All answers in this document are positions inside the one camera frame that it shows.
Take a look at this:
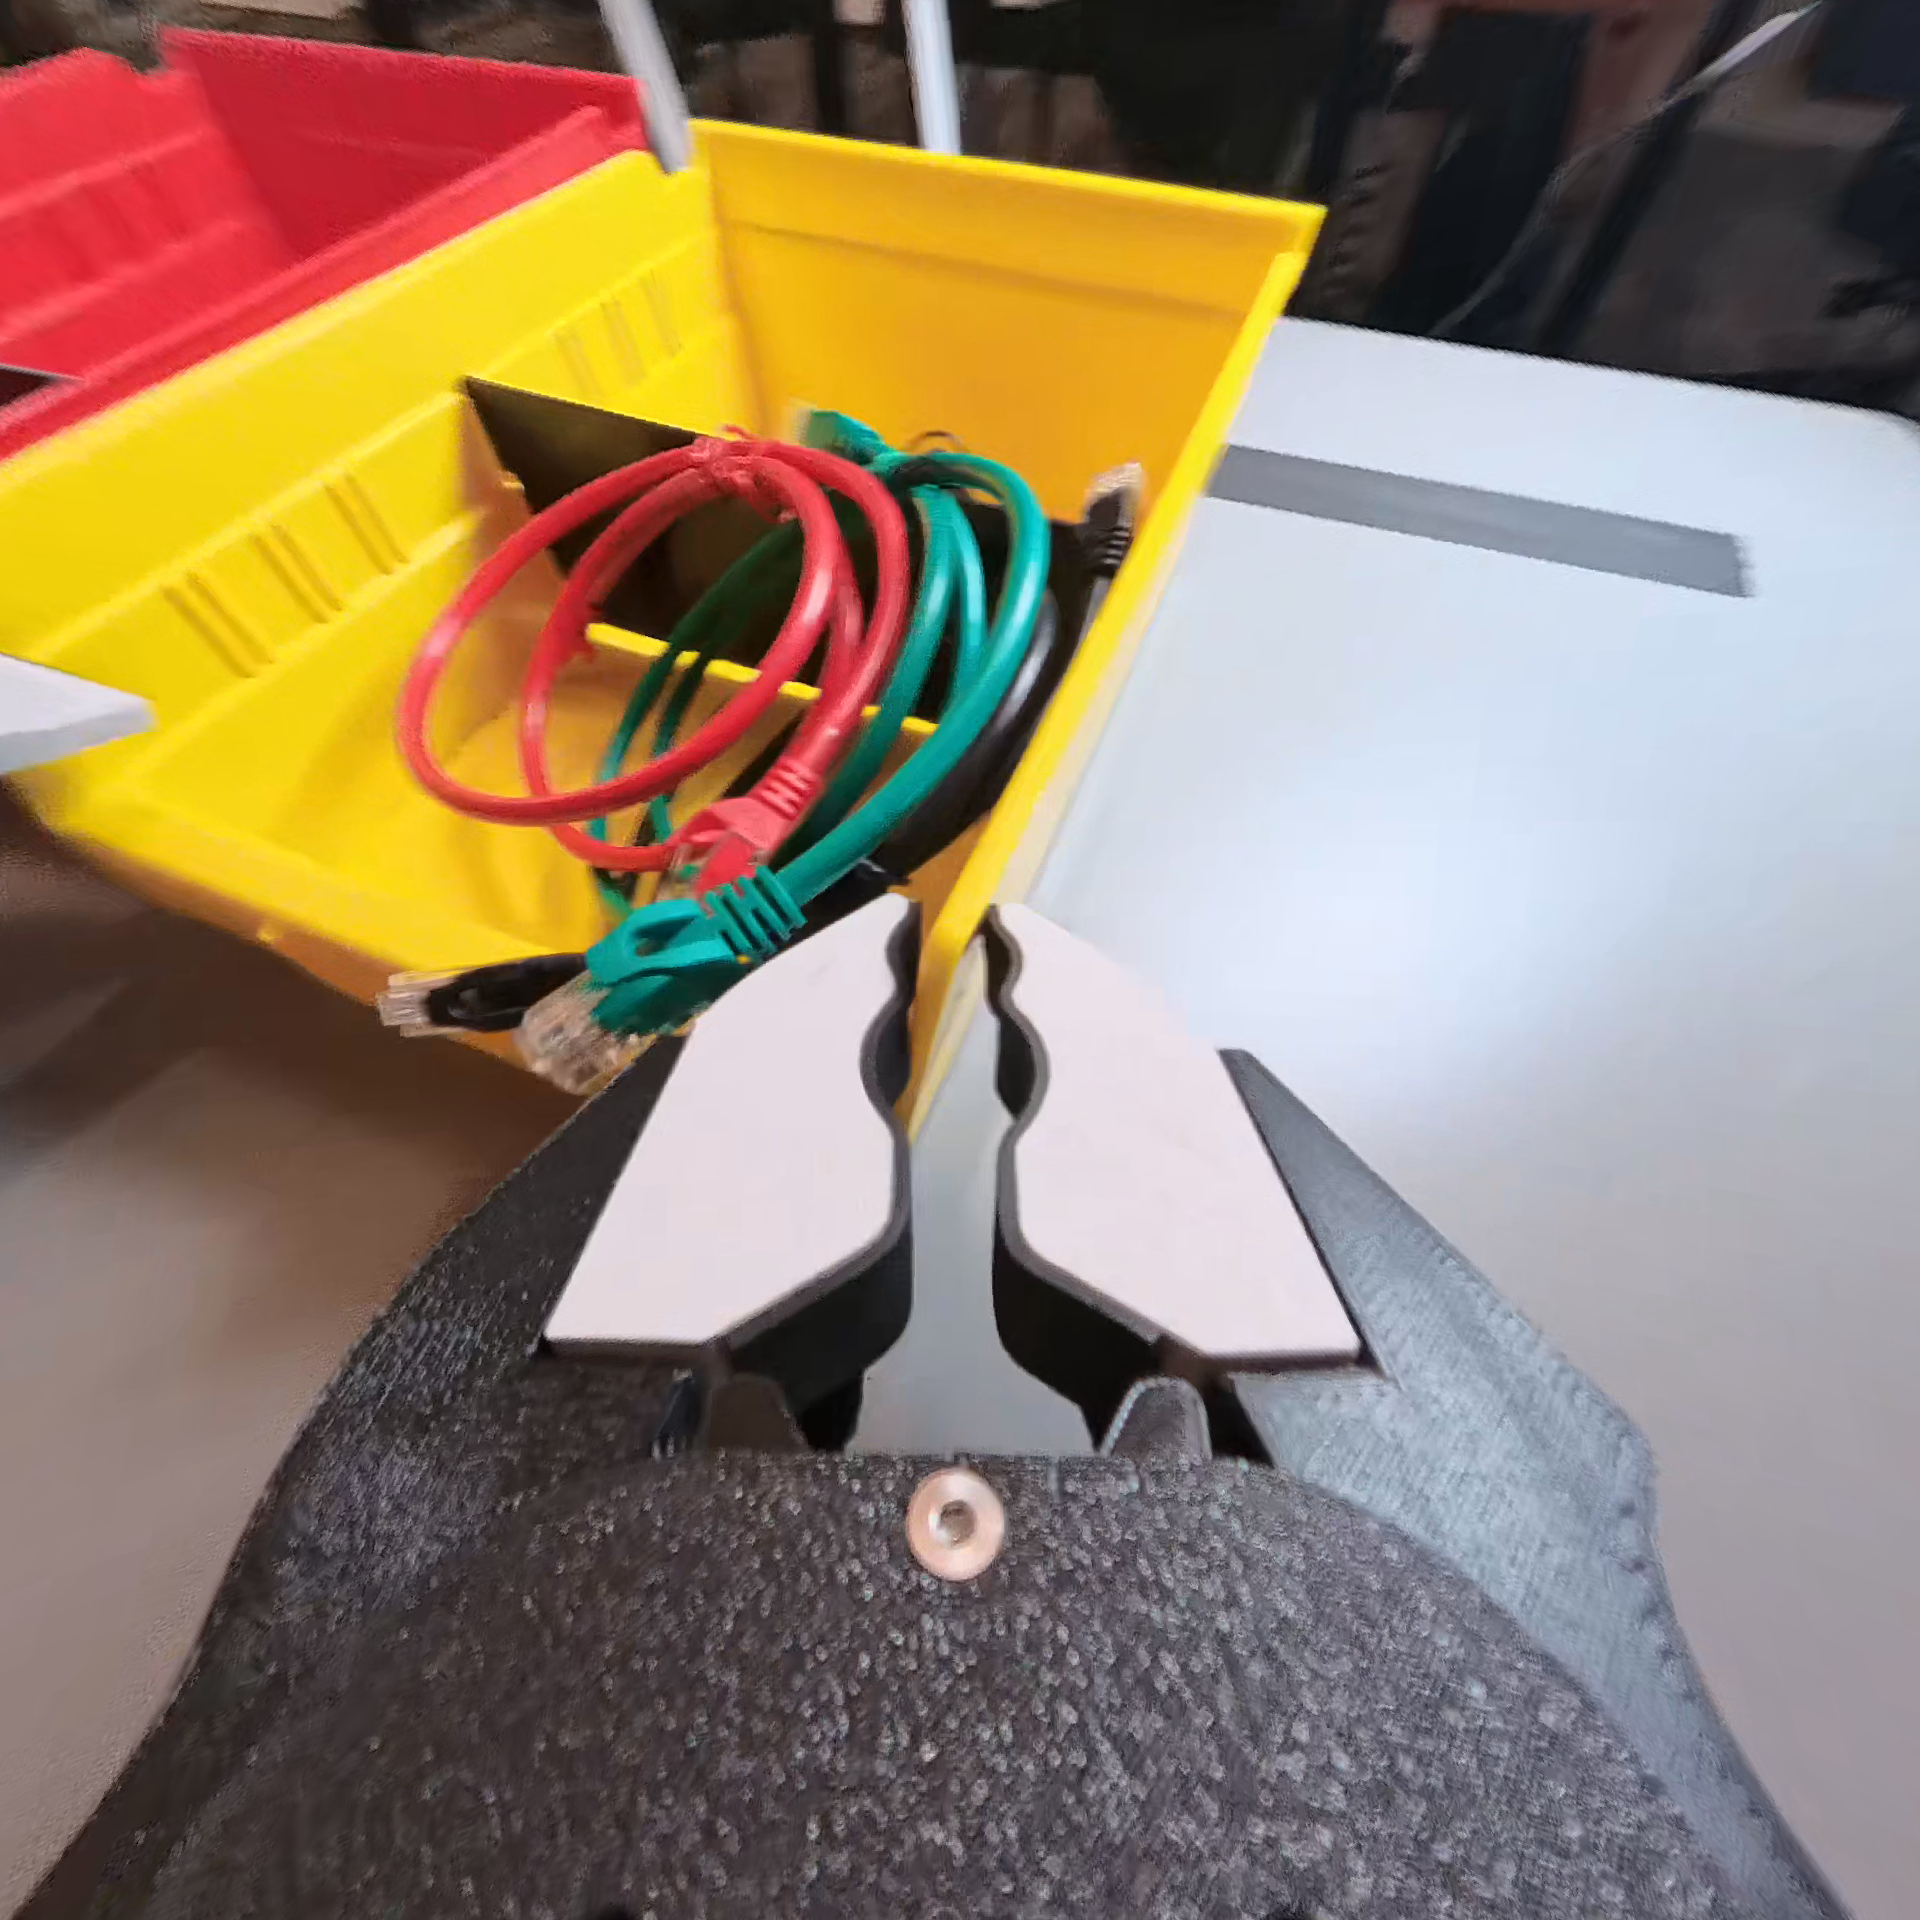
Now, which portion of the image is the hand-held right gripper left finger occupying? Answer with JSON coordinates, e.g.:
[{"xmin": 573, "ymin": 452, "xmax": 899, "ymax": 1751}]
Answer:
[{"xmin": 539, "ymin": 892, "xmax": 923, "ymax": 1451}]

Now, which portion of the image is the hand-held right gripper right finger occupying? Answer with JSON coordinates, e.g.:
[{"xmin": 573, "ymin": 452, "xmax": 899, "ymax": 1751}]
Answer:
[{"xmin": 984, "ymin": 898, "xmax": 1371, "ymax": 1451}]

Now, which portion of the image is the green ethernet cable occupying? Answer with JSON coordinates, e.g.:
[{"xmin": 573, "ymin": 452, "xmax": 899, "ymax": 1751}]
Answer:
[{"xmin": 518, "ymin": 404, "xmax": 1051, "ymax": 1095}]

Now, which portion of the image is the black ethernet cable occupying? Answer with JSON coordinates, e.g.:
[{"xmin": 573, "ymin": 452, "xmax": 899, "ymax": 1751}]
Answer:
[{"xmin": 376, "ymin": 427, "xmax": 1150, "ymax": 1037}]

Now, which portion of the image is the red ethernet cable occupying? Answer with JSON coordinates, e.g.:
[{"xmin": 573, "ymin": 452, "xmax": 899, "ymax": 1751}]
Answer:
[{"xmin": 396, "ymin": 427, "xmax": 917, "ymax": 901}]

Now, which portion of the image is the yellow storage bin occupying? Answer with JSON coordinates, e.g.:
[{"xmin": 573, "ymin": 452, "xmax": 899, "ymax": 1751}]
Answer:
[{"xmin": 0, "ymin": 120, "xmax": 1327, "ymax": 1135}]

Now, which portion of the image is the red storage bin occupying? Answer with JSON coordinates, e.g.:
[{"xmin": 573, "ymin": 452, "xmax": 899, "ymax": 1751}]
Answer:
[{"xmin": 0, "ymin": 28, "xmax": 650, "ymax": 458}]

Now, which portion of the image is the grey tape strip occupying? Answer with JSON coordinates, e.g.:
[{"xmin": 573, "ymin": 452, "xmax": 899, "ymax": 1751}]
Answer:
[{"xmin": 1211, "ymin": 441, "xmax": 1755, "ymax": 602}]

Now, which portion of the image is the black bin divider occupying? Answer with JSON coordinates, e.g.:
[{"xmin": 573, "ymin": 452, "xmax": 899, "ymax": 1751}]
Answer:
[{"xmin": 463, "ymin": 374, "xmax": 723, "ymax": 630}]

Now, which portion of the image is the white metal stand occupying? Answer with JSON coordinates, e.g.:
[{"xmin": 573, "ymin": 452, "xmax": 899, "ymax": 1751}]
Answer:
[{"xmin": 0, "ymin": 651, "xmax": 158, "ymax": 773}]

